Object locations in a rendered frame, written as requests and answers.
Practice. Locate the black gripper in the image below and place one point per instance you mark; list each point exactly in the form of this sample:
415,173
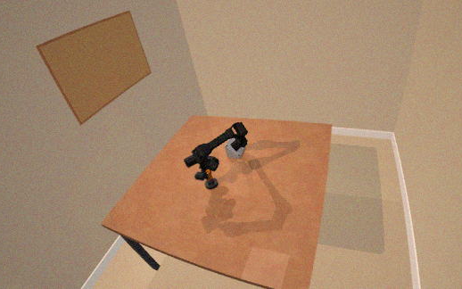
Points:
203,175

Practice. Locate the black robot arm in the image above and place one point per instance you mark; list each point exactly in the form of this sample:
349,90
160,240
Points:
201,152

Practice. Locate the black round pedestal with short shaft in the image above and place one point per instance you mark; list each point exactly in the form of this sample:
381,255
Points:
211,184

